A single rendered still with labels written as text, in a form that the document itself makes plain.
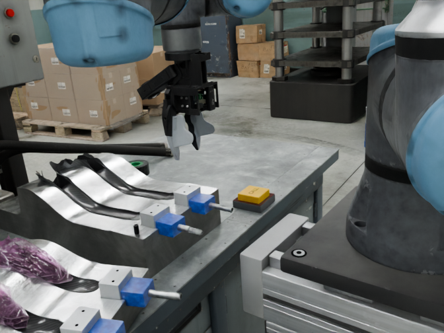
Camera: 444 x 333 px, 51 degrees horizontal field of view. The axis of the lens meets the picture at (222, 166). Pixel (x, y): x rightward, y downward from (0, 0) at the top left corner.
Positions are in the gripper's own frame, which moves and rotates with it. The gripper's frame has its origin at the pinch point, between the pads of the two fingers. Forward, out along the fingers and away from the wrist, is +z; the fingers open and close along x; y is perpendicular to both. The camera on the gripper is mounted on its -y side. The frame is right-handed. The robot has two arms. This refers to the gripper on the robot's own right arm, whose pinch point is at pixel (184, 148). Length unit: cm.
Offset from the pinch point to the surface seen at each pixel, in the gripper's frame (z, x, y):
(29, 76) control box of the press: -8, 26, -85
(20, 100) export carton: 72, 257, -452
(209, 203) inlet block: 11.4, -0.3, 5.4
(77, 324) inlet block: 12.8, -39.4, 9.1
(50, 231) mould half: 16.8, -17.6, -26.0
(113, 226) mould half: 12.2, -15.7, -7.4
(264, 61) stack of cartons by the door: 74, 600, -299
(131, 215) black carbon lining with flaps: 12.7, -9.9, -8.1
